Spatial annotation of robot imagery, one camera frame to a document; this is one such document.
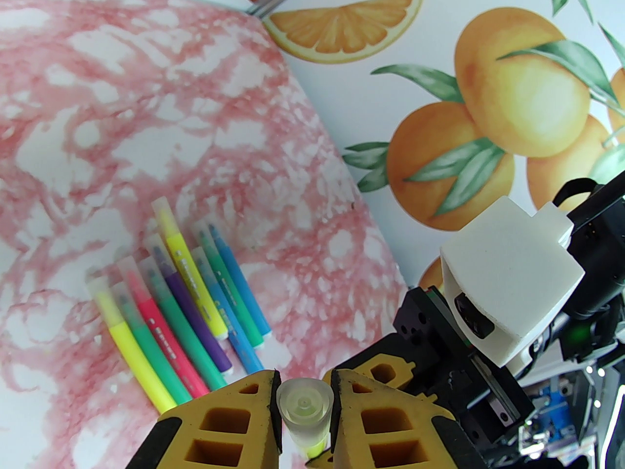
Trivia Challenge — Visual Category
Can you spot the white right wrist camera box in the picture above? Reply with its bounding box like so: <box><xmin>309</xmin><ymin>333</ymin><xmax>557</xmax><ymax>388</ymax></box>
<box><xmin>439</xmin><ymin>196</ymin><xmax>586</xmax><ymax>379</ymax></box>

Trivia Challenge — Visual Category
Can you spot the small circuit board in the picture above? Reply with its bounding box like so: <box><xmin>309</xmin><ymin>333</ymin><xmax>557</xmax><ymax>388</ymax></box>
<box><xmin>533</xmin><ymin>377</ymin><xmax>580</xmax><ymax>420</ymax></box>

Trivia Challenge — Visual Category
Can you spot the clear plastic pen cap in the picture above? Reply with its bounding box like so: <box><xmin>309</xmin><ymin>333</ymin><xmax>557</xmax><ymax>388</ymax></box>
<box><xmin>277</xmin><ymin>378</ymin><xmax>335</xmax><ymax>453</ymax></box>

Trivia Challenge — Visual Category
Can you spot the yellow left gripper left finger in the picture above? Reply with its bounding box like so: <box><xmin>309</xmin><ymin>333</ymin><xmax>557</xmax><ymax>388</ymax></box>
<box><xmin>125</xmin><ymin>368</ymin><xmax>284</xmax><ymax>469</ymax></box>

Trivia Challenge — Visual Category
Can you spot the purple marker pen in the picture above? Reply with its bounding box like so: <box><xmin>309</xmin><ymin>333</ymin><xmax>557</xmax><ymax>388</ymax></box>
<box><xmin>145</xmin><ymin>235</ymin><xmax>233</xmax><ymax>375</ymax></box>

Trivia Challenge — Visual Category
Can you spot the pink marker pen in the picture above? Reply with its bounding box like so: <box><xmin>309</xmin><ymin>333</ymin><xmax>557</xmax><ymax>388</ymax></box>
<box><xmin>117</xmin><ymin>256</ymin><xmax>211</xmax><ymax>398</ymax></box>

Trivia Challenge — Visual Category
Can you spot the blue marker pen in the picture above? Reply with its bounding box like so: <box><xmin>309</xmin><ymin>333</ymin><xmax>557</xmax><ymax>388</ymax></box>
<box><xmin>189</xmin><ymin>247</ymin><xmax>264</xmax><ymax>375</ymax></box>
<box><xmin>208</xmin><ymin>222</ymin><xmax>272</xmax><ymax>337</ymax></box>

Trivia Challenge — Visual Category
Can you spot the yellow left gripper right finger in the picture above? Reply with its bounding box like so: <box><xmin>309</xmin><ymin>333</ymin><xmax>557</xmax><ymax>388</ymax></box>
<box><xmin>307</xmin><ymin>369</ymin><xmax>484</xmax><ymax>469</ymax></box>

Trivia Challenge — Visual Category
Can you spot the green marker pen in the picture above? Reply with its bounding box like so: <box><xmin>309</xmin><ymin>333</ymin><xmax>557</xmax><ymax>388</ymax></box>
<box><xmin>110</xmin><ymin>283</ymin><xmax>193</xmax><ymax>405</ymax></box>
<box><xmin>191</xmin><ymin>220</ymin><xmax>266</xmax><ymax>351</ymax></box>
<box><xmin>138</xmin><ymin>257</ymin><xmax>228</xmax><ymax>390</ymax></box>

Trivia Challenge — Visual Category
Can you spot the pink marble pattern mat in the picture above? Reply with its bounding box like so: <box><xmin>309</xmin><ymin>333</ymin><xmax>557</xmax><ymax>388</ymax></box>
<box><xmin>0</xmin><ymin>0</ymin><xmax>408</xmax><ymax>469</ymax></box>

